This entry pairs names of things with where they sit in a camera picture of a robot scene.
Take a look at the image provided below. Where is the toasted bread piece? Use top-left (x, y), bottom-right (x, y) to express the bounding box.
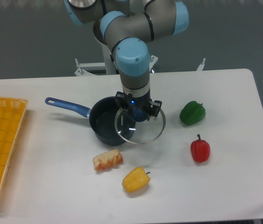
top-left (92, 149), bottom-right (123, 171)

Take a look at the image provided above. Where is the glass lid with blue knob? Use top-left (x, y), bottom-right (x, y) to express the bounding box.
top-left (114, 108), bottom-right (166, 145)

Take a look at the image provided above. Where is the green bell pepper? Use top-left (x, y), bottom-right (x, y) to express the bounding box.
top-left (179, 101), bottom-right (206, 126)

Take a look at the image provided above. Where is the red bell pepper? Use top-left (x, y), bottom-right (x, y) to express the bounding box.
top-left (190, 134), bottom-right (210, 163)

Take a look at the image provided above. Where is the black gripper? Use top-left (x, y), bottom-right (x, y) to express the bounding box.
top-left (115, 91), bottom-right (162, 121)

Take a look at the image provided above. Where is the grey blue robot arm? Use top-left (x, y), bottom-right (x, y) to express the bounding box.
top-left (64, 0), bottom-right (189, 122)

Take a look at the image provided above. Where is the yellow bell pepper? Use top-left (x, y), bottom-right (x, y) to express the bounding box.
top-left (122, 167), bottom-right (150, 193)

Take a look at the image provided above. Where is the white table clamp bracket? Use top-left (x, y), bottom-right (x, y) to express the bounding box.
top-left (196, 58), bottom-right (206, 71)

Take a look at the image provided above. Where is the dark saucepan with blue handle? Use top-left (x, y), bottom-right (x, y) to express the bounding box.
top-left (45, 96), bottom-right (133, 146)

